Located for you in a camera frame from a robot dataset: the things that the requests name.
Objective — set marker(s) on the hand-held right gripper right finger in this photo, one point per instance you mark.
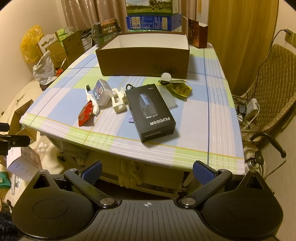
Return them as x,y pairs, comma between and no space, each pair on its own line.
203,172

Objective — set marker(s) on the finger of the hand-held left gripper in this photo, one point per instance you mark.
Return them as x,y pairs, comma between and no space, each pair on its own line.
4,127
16,141

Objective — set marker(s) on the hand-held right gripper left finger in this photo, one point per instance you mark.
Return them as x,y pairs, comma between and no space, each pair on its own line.
93,172

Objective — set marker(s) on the red snack packet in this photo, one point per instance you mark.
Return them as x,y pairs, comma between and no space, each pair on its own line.
84,115

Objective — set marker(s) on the purple tube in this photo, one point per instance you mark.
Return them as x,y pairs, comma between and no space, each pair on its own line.
130,119

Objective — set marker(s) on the white toothbrush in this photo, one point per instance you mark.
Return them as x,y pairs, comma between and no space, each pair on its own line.
94,106

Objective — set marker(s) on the black product box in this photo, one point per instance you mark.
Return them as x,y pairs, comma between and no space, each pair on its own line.
150,115

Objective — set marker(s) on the blue label clear packet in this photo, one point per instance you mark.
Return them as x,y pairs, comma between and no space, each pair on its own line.
101,92

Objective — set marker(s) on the yellow packet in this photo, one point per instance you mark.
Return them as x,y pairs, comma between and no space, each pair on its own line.
182,90

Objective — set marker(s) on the open cardboard floor box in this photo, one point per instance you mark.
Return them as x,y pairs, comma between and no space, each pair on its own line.
23,115

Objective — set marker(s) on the white floor box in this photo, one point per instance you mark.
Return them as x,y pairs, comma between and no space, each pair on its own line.
23,164

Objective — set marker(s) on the dark purple tray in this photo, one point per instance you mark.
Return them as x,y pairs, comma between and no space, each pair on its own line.
44,86

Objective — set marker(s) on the silver foil bag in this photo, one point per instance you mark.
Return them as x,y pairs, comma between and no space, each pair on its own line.
44,69

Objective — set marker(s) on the white plastic holder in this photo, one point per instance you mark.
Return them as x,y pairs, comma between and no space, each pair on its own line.
118,104

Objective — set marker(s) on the clear plastic bag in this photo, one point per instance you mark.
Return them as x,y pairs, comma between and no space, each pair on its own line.
170,102

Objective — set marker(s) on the white power strip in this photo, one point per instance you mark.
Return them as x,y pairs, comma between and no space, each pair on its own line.
251,107

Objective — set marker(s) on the yellow plastic bag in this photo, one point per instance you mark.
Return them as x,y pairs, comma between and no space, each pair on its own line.
30,46

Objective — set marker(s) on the white cardboard carrier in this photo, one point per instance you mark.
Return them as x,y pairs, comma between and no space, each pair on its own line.
47,45

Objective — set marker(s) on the brown cardboard storage box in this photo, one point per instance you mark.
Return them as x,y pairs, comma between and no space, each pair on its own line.
71,48

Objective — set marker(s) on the green tissue packs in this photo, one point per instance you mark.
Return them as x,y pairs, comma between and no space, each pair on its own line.
64,32

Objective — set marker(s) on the quilted wicker chair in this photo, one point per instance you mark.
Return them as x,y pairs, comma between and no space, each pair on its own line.
272,81

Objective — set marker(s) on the beige curtain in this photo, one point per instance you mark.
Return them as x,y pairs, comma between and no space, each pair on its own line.
81,14

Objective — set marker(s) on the dark red paper box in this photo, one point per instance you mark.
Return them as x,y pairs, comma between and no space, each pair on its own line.
196,34

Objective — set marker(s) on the plastic wrapped dark food pack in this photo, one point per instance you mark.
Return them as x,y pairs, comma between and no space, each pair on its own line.
106,30

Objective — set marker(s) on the yellow curtain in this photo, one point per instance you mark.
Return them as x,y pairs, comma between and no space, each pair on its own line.
242,34

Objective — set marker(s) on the blue printed carton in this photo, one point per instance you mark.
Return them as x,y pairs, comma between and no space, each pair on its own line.
150,23

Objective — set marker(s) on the green cow print milk carton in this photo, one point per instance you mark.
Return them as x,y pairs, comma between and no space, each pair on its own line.
150,7

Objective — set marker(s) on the wall socket with plug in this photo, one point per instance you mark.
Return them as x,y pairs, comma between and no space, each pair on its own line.
291,38

